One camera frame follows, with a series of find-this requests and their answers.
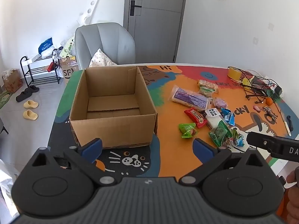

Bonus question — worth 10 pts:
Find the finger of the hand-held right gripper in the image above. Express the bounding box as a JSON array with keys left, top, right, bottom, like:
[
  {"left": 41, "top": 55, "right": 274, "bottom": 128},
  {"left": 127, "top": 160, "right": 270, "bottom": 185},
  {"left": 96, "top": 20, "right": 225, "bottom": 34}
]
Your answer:
[{"left": 247, "top": 132, "right": 275, "bottom": 155}]

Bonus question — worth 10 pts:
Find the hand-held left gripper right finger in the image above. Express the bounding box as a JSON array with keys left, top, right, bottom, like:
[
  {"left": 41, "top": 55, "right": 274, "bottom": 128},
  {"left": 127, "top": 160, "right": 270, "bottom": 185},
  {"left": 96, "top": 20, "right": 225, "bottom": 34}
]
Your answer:
[{"left": 179, "top": 138, "right": 265, "bottom": 185}]

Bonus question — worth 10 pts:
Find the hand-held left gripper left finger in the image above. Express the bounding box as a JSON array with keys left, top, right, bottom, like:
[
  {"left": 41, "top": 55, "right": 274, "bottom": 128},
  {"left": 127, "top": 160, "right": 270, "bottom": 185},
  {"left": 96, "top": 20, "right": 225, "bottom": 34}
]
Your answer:
[{"left": 30, "top": 138, "right": 117, "bottom": 187}]

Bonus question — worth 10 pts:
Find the small colourful snack packet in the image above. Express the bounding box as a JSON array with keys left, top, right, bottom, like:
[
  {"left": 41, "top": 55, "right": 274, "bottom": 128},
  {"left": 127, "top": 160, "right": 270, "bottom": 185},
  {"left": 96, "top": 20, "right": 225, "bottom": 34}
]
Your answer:
[{"left": 229, "top": 126, "right": 245, "bottom": 147}]

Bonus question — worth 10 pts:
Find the dark green snack packet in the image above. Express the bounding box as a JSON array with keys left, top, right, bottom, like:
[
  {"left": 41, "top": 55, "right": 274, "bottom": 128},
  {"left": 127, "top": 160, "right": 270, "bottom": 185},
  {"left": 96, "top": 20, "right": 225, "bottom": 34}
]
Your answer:
[{"left": 208, "top": 120, "right": 232, "bottom": 148}]

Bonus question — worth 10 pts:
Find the bright green snack packet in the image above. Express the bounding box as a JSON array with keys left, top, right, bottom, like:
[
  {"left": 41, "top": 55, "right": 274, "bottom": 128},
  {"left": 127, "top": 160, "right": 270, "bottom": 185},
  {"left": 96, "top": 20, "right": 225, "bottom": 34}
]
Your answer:
[{"left": 178, "top": 123, "right": 199, "bottom": 139}]

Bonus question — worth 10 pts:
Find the red snack packet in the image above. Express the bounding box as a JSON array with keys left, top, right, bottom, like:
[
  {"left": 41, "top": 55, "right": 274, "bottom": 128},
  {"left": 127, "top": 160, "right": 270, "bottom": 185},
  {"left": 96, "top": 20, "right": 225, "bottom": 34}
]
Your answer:
[{"left": 184, "top": 108, "right": 207, "bottom": 129}]

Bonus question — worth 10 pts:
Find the white rice cake packet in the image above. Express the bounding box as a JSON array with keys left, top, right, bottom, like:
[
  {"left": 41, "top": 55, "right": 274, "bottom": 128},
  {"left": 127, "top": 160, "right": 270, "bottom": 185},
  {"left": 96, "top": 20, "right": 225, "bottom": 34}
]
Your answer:
[{"left": 205, "top": 108, "right": 225, "bottom": 129}]

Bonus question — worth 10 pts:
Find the person's right hand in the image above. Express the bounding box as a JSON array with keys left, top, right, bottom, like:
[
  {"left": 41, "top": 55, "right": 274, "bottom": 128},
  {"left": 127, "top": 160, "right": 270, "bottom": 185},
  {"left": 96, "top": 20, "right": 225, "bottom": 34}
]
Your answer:
[{"left": 286, "top": 166, "right": 299, "bottom": 189}]

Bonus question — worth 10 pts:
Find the white stick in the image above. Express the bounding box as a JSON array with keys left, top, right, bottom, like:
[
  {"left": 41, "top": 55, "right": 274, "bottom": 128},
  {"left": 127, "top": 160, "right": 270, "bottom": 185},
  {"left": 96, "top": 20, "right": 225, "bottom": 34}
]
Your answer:
[{"left": 283, "top": 115, "right": 292, "bottom": 136}]

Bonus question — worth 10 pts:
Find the colourful cartoon table mat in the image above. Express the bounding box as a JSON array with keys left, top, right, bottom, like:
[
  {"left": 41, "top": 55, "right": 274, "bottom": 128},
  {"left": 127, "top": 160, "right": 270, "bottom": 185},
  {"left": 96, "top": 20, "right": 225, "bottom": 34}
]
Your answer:
[{"left": 48, "top": 65, "right": 299, "bottom": 179}]

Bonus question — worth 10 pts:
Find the bunch of keys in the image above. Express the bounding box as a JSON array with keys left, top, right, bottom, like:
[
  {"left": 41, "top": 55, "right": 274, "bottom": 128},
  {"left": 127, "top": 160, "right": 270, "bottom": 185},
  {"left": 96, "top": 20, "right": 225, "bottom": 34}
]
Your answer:
[{"left": 261, "top": 106, "right": 278, "bottom": 119}]

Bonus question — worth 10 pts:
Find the blue snack packet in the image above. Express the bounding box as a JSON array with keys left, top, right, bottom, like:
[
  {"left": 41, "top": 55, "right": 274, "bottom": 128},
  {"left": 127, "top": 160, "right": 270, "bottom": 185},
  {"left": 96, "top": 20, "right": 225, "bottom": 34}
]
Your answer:
[{"left": 220, "top": 108, "right": 235, "bottom": 127}]

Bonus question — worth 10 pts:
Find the small pink snack packet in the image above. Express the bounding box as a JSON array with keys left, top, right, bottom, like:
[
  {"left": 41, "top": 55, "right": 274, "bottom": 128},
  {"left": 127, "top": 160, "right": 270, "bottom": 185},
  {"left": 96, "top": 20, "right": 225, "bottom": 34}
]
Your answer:
[{"left": 212, "top": 97, "right": 229, "bottom": 109}]

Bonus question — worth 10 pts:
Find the purple bread packet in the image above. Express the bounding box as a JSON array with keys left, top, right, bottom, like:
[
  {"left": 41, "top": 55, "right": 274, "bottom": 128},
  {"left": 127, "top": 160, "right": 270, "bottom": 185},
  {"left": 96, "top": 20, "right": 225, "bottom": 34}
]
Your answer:
[{"left": 172, "top": 85, "right": 211, "bottom": 111}]

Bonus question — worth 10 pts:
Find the green label biscuit packet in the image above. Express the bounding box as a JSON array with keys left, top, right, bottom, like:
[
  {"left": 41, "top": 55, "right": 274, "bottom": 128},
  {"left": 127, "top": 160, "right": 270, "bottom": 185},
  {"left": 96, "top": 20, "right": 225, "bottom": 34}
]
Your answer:
[{"left": 199, "top": 86, "right": 217, "bottom": 98}]

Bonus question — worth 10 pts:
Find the beige cracker packet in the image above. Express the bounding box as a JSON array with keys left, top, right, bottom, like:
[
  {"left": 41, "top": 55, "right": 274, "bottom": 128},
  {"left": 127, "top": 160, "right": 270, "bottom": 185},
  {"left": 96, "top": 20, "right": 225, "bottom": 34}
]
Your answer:
[{"left": 198, "top": 79, "right": 219, "bottom": 91}]

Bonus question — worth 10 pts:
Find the yellow slipper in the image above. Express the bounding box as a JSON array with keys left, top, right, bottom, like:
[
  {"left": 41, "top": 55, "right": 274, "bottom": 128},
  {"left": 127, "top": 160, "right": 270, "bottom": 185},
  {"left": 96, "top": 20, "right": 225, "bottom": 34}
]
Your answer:
[
  {"left": 23, "top": 109, "right": 39, "bottom": 121},
  {"left": 23, "top": 99, "right": 39, "bottom": 109}
]

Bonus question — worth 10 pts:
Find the yellow tape roll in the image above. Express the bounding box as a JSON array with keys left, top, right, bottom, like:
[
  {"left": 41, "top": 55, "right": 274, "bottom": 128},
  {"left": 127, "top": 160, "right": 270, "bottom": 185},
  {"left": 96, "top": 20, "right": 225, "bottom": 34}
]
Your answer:
[{"left": 227, "top": 66, "right": 241, "bottom": 80}]

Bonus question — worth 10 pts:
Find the brown paper bag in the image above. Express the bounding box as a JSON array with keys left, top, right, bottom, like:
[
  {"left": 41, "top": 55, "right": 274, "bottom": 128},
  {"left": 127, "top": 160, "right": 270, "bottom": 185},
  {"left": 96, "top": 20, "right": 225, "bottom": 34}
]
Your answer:
[{"left": 59, "top": 56, "right": 80, "bottom": 85}]

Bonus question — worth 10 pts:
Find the black slipper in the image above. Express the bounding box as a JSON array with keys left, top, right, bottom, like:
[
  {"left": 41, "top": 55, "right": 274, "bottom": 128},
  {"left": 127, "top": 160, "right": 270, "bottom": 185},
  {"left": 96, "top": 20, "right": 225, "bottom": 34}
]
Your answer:
[
  {"left": 23, "top": 85, "right": 40, "bottom": 93},
  {"left": 16, "top": 89, "right": 32, "bottom": 102}
]

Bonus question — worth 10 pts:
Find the white dotted cushion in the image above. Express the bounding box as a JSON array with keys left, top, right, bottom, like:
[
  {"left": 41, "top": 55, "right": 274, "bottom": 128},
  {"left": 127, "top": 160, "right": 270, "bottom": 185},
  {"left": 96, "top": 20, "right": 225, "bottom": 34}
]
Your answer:
[{"left": 88, "top": 48, "right": 118, "bottom": 68}]

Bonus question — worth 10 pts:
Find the white plastic bag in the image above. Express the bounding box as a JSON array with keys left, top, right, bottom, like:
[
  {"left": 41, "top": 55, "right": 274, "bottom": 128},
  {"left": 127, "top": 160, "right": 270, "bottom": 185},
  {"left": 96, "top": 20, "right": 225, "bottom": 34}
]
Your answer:
[{"left": 0, "top": 159, "right": 21, "bottom": 218}]

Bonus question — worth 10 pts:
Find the black shoe rack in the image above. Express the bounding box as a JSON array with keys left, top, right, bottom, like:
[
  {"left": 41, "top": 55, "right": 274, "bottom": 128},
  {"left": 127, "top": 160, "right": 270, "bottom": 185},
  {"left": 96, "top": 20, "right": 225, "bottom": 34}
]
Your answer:
[{"left": 20, "top": 49, "right": 62, "bottom": 87}]

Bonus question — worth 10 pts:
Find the green floor mat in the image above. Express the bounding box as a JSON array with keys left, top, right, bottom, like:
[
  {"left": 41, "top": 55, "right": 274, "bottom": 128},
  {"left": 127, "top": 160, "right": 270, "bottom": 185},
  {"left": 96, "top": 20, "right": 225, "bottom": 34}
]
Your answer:
[{"left": 0, "top": 91, "right": 14, "bottom": 110}]

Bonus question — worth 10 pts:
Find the yellow green printed bag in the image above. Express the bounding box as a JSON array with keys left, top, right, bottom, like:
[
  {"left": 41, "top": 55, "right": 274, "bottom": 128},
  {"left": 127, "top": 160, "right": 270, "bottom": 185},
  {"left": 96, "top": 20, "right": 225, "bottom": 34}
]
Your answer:
[{"left": 59, "top": 37, "right": 76, "bottom": 58}]

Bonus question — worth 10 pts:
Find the small brown cardboard box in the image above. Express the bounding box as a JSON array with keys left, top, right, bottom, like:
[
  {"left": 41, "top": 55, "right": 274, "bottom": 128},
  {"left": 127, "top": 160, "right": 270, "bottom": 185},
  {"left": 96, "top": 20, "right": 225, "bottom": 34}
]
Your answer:
[{"left": 2, "top": 69, "right": 23, "bottom": 93}]

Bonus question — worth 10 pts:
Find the grey upholstered chair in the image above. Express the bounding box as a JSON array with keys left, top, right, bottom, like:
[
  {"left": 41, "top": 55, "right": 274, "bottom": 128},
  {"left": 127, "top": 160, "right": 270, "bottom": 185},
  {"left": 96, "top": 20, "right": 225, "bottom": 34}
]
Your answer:
[{"left": 74, "top": 23, "right": 136, "bottom": 71}]

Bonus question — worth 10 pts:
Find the blue plastic bag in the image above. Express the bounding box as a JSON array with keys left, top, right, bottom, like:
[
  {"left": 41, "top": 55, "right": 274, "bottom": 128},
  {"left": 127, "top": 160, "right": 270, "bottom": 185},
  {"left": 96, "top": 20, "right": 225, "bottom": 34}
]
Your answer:
[{"left": 38, "top": 38, "right": 54, "bottom": 55}]

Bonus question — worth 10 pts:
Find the grey door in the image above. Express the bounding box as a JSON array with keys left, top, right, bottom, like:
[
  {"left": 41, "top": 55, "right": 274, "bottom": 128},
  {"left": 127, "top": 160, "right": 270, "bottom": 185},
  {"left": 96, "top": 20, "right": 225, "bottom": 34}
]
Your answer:
[{"left": 123, "top": 0, "right": 189, "bottom": 64}]

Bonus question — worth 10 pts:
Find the white foam board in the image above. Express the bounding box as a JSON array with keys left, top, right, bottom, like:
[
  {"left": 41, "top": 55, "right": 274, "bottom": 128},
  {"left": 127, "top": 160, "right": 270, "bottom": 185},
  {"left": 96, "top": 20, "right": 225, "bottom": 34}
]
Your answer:
[{"left": 78, "top": 0, "right": 100, "bottom": 27}]

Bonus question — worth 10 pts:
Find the black wire stand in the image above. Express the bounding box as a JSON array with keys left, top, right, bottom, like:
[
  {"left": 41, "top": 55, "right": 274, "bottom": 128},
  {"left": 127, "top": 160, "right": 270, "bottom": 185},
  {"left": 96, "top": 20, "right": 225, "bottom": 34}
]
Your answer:
[{"left": 239, "top": 69, "right": 279, "bottom": 101}]

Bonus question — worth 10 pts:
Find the black door handle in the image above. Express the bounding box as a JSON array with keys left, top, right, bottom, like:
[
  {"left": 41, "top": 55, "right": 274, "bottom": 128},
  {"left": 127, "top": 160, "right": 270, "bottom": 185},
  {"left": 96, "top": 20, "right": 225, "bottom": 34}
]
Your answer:
[{"left": 129, "top": 0, "right": 142, "bottom": 17}]

